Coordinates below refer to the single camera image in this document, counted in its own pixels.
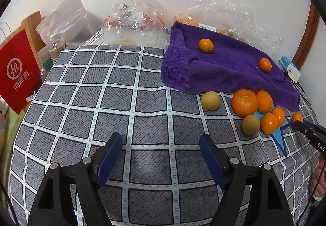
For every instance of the clear plastic bottle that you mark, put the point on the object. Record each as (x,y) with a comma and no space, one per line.
(56,46)

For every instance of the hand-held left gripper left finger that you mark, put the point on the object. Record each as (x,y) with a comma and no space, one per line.
(110,159)

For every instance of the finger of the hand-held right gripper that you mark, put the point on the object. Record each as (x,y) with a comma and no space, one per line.
(305,132)
(315,127)

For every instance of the green cloth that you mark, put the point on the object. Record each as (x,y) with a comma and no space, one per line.
(10,139)

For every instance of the crumpled clear plastic bag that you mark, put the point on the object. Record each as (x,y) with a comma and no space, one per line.
(234,19)

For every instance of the small round orange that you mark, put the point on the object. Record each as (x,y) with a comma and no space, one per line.
(206,45)
(265,64)

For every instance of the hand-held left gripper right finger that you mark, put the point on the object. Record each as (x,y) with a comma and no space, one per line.
(211,159)

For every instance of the white and blue box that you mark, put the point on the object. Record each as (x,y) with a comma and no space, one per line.
(290,68)

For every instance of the purple towel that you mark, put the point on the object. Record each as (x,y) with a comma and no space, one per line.
(224,70)

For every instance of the yellow pear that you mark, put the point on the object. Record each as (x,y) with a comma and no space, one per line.
(211,100)

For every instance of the wooden door frame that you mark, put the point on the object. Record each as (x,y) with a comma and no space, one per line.
(307,34)

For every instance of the red paper bag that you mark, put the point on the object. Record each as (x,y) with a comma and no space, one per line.
(17,70)

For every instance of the green and white carton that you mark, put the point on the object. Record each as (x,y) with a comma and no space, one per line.
(45,59)

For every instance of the large orange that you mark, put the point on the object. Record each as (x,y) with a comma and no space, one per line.
(244,103)

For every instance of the grey checked bed sheet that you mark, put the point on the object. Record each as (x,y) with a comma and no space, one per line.
(152,103)

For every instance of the orange kumquat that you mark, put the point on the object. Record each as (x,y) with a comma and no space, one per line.
(297,117)

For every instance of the white plastic bag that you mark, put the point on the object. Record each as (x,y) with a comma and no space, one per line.
(63,17)

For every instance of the person's right hand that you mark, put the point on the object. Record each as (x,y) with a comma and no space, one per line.
(321,180)

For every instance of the brown paper bag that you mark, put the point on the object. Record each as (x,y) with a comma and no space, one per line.
(31,23)

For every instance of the brown-green pear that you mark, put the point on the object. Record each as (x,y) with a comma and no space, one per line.
(250,125)

